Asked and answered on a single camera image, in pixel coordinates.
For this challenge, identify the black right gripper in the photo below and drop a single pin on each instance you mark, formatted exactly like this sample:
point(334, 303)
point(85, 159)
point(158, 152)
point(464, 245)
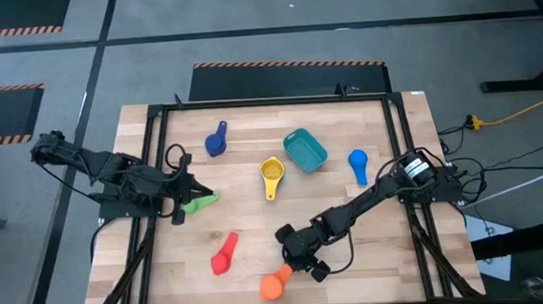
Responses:
point(304, 243)

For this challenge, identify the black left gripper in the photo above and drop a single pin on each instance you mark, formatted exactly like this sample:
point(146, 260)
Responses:
point(178, 187)

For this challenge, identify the green measuring cup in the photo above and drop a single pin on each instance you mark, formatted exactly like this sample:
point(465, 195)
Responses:
point(198, 205)

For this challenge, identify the orange measuring cup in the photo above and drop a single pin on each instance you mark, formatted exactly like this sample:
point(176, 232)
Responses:
point(271, 287)

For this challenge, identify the navy blue measuring cup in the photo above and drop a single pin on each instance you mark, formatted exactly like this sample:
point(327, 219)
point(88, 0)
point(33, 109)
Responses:
point(215, 145)

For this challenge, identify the red measuring cup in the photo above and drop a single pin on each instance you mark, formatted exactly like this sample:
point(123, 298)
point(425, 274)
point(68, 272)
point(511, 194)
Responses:
point(221, 263)

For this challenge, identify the yellow measuring cup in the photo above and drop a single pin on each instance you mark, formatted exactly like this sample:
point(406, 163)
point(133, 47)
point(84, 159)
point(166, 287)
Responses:
point(272, 170)

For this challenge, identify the teal plastic basket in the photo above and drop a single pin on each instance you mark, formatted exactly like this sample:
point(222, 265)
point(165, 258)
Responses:
point(306, 150)

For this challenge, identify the bright blue measuring cup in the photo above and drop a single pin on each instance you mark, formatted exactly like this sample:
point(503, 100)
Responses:
point(358, 159)

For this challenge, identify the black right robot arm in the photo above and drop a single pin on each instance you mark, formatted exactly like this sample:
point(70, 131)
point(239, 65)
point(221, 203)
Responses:
point(375, 195)

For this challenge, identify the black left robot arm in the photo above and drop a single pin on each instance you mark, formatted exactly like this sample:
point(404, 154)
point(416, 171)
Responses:
point(105, 166)

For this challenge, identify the white sheet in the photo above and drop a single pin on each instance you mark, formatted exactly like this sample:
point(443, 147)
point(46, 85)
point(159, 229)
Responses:
point(478, 228)

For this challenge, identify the black stand base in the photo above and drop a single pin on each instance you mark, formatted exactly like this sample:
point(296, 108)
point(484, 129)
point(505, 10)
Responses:
point(511, 86)

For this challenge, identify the black aluminium table frame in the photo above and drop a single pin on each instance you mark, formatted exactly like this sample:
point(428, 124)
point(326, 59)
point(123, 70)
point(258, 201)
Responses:
point(273, 102)

